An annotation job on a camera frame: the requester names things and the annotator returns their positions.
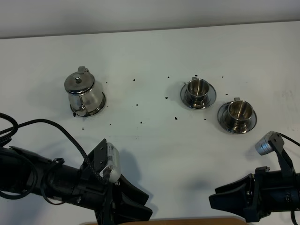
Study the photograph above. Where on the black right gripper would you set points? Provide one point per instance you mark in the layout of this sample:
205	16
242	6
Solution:
274	191

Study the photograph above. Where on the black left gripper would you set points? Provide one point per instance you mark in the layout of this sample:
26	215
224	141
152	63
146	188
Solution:
102	197

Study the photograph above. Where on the stainless steel teapot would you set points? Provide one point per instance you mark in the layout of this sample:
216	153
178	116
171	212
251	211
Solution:
81	82

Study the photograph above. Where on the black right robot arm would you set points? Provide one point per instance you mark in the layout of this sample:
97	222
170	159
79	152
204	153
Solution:
259	194

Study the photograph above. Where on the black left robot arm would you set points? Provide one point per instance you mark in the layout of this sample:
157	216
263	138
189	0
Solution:
23	172

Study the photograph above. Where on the right stainless steel teacup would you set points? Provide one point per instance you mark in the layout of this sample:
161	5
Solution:
239	111

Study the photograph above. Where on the stainless steel teacup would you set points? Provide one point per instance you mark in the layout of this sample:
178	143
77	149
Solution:
197	91
239	111

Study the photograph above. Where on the round steel teapot saucer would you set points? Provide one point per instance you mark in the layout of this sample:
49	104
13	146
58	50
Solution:
86	105

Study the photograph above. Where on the left stainless steel teacup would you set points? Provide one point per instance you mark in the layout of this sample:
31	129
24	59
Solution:
197	91

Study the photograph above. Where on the brown wooden board edge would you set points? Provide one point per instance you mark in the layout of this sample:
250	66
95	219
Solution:
193	221

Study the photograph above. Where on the right steel cup saucer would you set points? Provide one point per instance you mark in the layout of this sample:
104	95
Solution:
222	117

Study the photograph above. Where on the steel cup saucer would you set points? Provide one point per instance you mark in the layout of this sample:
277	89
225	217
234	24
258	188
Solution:
204	104
222	117

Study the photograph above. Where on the left steel cup saucer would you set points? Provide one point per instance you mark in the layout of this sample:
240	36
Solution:
204	104

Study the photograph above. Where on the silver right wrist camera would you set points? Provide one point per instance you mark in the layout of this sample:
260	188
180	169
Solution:
262	146

